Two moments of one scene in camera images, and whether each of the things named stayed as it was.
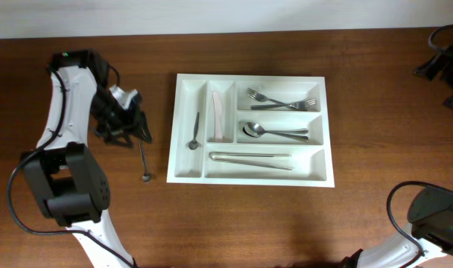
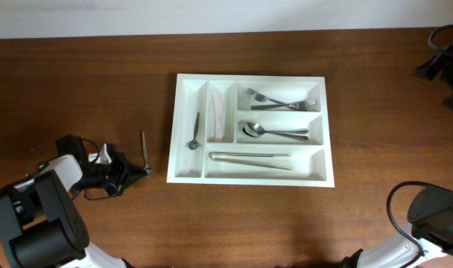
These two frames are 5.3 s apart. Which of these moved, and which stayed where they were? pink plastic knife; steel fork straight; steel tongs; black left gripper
Moved: black left gripper
Stayed: steel tongs; steel fork straight; pink plastic knife
